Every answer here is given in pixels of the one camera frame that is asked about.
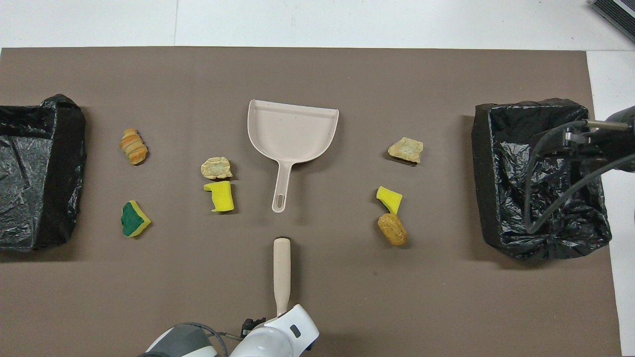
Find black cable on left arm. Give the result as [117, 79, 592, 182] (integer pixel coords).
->
[181, 322, 249, 357]

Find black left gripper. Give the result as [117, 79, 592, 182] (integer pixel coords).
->
[242, 317, 266, 338]

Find small yellow sponge piece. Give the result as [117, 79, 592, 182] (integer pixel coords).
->
[376, 186, 403, 215]

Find bin lined with black bag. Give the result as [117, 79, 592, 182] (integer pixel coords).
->
[0, 94, 87, 251]
[472, 98, 612, 261]

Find beige hand brush black bristles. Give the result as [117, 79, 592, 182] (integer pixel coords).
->
[273, 238, 292, 316]

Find pale bread chunk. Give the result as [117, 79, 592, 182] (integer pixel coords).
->
[200, 157, 233, 180]
[387, 137, 424, 164]

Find green and yellow sponge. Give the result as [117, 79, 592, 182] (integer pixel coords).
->
[121, 200, 152, 238]

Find brown oval bread roll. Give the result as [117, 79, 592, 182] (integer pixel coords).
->
[378, 213, 408, 246]

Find dark grey ridged device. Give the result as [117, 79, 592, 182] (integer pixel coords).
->
[589, 0, 635, 44]

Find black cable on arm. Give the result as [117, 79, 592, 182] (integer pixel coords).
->
[181, 322, 249, 357]
[525, 119, 635, 235]

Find beige plastic dustpan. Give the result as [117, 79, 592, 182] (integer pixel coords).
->
[247, 99, 340, 213]

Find brown table mat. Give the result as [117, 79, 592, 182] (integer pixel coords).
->
[0, 47, 623, 357]

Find striped orange croissant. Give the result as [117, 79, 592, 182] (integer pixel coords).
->
[119, 128, 148, 166]

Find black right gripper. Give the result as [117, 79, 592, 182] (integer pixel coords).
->
[564, 106, 635, 172]

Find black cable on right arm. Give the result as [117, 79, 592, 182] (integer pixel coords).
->
[525, 119, 635, 235]

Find large yellow sponge piece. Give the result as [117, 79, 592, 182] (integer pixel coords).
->
[203, 180, 236, 213]

